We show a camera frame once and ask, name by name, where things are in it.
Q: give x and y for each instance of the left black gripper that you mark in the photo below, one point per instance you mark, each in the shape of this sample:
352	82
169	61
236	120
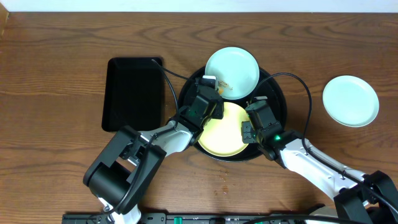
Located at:
209	94

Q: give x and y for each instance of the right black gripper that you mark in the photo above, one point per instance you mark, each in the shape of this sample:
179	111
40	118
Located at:
245	127

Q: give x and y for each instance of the yellow plate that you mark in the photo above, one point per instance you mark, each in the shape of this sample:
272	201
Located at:
222	137

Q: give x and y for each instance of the light blue plate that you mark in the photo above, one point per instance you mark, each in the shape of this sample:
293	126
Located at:
350	101
236	71

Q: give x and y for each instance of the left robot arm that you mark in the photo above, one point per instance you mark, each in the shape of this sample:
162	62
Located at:
122	172

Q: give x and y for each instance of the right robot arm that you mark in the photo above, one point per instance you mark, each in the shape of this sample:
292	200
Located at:
358	197

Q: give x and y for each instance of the round black tray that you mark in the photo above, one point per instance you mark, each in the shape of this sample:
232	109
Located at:
275	99

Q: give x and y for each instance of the black rectangular tray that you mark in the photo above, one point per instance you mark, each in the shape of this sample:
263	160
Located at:
134	94

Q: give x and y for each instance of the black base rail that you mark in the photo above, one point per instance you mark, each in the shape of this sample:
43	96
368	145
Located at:
158	218

